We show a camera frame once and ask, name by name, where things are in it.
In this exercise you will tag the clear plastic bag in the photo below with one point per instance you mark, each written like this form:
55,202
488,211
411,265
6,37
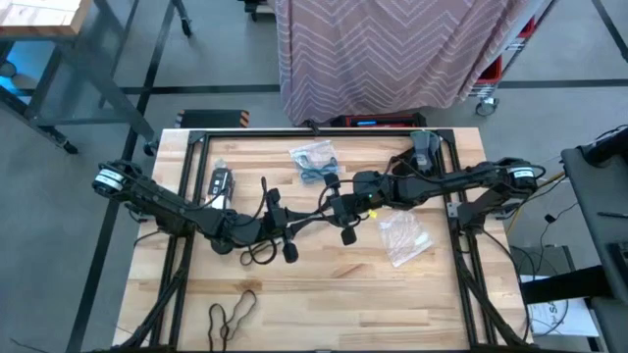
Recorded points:
404,237

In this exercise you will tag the thin black rubber band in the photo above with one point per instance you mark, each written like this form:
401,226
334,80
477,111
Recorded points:
254,300

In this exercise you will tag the small yellow tag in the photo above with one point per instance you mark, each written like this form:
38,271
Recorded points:
373,214

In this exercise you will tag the wooden workbench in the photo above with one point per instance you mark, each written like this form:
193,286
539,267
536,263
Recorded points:
44,15

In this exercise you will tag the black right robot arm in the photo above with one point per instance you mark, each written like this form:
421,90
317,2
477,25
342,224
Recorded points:
441,184

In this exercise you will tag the black yellow striped floor box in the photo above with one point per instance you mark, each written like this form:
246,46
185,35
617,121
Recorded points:
211,118

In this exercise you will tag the red storage bin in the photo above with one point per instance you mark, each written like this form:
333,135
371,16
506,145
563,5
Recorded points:
527,27
490,71

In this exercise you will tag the wide blue rubber band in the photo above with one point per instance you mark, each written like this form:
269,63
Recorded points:
316,172

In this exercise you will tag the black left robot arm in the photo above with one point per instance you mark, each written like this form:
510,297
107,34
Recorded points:
167,201

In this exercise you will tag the black aluminium table frame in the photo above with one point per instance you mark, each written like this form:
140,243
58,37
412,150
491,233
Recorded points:
275,133

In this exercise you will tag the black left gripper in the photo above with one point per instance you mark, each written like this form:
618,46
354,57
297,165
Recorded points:
265,228

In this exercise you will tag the grey-backed work glove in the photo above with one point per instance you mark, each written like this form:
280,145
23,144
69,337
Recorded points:
425,147

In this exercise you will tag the clear zipper bag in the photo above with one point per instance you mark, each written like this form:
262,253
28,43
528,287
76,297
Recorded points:
319,152
220,164

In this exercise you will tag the black floor stand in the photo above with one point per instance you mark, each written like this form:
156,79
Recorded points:
255,7

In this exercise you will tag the grey metal corner bracket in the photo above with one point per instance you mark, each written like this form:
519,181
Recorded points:
454,210

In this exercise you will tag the black work glove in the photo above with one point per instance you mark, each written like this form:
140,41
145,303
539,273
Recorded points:
400,164

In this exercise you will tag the white printed box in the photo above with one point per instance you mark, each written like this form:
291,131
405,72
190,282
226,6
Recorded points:
564,318

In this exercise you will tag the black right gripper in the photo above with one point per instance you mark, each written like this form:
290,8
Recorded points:
358,201

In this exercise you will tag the black side desk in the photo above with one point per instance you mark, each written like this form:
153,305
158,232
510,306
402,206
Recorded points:
598,206

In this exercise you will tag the black caster leg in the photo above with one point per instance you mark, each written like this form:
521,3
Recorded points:
181,19

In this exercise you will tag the black white zipper bag box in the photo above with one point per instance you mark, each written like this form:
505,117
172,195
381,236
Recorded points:
221,188

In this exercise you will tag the black red equipment case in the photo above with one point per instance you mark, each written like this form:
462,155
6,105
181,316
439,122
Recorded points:
378,121

